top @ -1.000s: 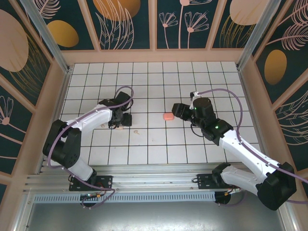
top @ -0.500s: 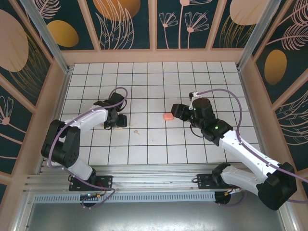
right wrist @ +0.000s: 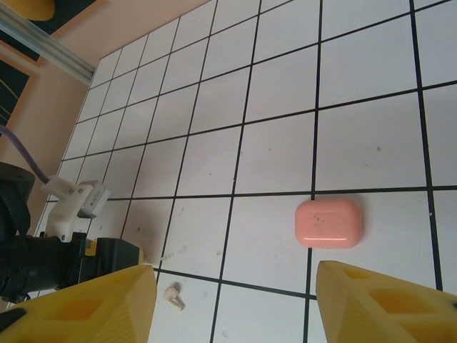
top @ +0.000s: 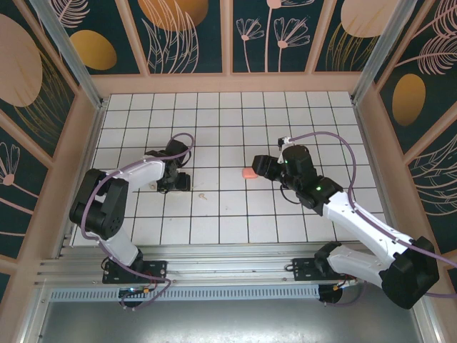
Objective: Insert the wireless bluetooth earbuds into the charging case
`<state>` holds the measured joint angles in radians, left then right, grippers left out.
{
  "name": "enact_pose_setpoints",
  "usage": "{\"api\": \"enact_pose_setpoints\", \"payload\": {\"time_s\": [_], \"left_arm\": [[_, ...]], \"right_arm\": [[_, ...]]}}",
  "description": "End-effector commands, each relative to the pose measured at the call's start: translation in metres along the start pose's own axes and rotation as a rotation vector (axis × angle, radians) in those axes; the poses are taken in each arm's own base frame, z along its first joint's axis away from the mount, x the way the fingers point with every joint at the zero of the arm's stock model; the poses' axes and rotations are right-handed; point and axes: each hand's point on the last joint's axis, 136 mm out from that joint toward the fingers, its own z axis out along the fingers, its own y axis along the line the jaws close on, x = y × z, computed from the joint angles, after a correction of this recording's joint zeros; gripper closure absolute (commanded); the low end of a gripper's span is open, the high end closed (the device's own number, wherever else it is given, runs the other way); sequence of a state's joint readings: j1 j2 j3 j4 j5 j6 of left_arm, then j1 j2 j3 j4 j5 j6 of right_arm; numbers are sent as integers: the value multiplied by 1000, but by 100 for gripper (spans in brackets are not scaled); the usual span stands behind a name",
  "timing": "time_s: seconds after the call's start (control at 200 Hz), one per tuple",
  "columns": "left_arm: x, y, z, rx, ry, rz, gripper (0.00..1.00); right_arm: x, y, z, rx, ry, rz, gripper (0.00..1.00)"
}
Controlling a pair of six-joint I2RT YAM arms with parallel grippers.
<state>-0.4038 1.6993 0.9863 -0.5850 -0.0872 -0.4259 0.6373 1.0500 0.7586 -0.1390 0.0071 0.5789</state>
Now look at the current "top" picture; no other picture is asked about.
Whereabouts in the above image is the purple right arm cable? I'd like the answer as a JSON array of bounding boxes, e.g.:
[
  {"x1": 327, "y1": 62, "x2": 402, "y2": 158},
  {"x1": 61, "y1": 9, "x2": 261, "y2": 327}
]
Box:
[{"x1": 288, "y1": 131, "x2": 457, "y2": 309}]

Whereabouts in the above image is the aluminium corner post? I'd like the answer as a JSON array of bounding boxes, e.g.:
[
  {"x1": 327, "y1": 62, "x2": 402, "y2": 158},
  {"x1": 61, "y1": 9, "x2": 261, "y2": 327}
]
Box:
[
  {"x1": 29, "y1": 0, "x2": 108, "y2": 110},
  {"x1": 351, "y1": 0, "x2": 428, "y2": 104}
]

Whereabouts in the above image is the aluminium side rail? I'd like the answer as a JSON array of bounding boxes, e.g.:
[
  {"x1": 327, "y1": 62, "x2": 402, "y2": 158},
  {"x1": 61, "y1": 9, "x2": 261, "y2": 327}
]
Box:
[
  {"x1": 64, "y1": 101, "x2": 108, "y2": 258},
  {"x1": 353, "y1": 99, "x2": 403, "y2": 251}
]

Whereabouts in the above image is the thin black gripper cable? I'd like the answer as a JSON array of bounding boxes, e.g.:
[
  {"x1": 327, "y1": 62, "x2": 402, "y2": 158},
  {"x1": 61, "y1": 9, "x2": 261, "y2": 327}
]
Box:
[{"x1": 279, "y1": 185, "x2": 304, "y2": 205}]

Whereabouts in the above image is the black round cable port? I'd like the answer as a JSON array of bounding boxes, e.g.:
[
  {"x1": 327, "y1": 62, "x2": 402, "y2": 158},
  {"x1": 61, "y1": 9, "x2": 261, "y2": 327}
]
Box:
[
  {"x1": 318, "y1": 284, "x2": 344, "y2": 307},
  {"x1": 119, "y1": 289, "x2": 144, "y2": 311}
]

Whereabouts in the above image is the red and black power wire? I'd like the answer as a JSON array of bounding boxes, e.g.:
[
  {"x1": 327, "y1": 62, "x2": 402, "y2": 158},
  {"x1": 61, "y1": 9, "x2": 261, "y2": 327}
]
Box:
[
  {"x1": 335, "y1": 274, "x2": 358, "y2": 291},
  {"x1": 141, "y1": 271, "x2": 160, "y2": 297}
]

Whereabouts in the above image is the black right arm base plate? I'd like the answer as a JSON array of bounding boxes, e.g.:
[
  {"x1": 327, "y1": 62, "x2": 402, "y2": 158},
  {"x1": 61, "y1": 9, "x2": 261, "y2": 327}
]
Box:
[{"x1": 291, "y1": 257, "x2": 358, "y2": 282}]

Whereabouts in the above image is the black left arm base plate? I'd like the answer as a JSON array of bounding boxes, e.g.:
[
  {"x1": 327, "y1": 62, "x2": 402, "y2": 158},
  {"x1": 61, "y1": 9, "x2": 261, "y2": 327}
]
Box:
[{"x1": 102, "y1": 260, "x2": 168, "y2": 285}]

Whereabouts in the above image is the slotted grey cable duct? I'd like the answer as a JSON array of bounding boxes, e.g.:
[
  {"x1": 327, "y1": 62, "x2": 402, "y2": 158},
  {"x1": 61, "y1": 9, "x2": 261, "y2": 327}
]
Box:
[{"x1": 49, "y1": 284, "x2": 321, "y2": 302}]

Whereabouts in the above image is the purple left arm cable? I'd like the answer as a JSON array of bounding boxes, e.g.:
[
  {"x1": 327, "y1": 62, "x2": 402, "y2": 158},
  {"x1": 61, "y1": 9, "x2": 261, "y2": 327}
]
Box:
[{"x1": 80, "y1": 131, "x2": 196, "y2": 312}]

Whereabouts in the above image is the grey metal sheet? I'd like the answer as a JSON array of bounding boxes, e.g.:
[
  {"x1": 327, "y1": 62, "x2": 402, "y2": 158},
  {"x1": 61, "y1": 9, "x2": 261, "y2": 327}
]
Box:
[{"x1": 21, "y1": 282, "x2": 443, "y2": 343}]

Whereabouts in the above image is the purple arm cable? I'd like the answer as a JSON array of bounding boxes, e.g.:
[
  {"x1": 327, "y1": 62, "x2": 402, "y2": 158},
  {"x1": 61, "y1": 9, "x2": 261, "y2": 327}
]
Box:
[
  {"x1": 288, "y1": 131, "x2": 457, "y2": 309},
  {"x1": 80, "y1": 131, "x2": 196, "y2": 312}
]

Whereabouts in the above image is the aluminium mounting rail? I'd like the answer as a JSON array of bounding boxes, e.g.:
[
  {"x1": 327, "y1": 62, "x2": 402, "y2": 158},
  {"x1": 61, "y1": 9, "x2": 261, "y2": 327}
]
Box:
[{"x1": 34, "y1": 244, "x2": 424, "y2": 287}]

